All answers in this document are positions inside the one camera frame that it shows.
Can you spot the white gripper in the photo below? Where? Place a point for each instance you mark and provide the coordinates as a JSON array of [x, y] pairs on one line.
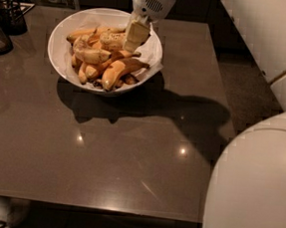
[[149, 3]]

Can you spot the spotted ripe banana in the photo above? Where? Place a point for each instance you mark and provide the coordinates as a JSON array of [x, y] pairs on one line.
[[112, 41]]

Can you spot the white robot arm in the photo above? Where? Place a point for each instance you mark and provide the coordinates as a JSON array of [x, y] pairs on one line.
[[247, 187]]

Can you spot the curved orange front banana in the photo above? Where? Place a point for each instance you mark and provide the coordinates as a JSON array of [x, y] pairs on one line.
[[119, 68]]

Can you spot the white bowl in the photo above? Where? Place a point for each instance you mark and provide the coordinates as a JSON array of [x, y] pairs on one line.
[[60, 50]]

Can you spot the spotted left banana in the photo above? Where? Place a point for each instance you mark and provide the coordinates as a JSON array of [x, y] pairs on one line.
[[88, 54]]

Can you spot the long top banana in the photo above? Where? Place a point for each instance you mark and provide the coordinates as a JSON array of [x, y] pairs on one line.
[[71, 37]]

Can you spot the small lower left banana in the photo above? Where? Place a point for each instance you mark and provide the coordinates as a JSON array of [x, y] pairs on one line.
[[82, 73]]

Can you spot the white paper liner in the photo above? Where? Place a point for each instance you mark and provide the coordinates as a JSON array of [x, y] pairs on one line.
[[94, 72]]

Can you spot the white object under table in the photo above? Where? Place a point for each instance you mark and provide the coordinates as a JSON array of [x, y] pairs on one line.
[[1, 210]]

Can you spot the black wire utensil holder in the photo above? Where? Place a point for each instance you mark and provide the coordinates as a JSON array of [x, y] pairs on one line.
[[12, 18]]

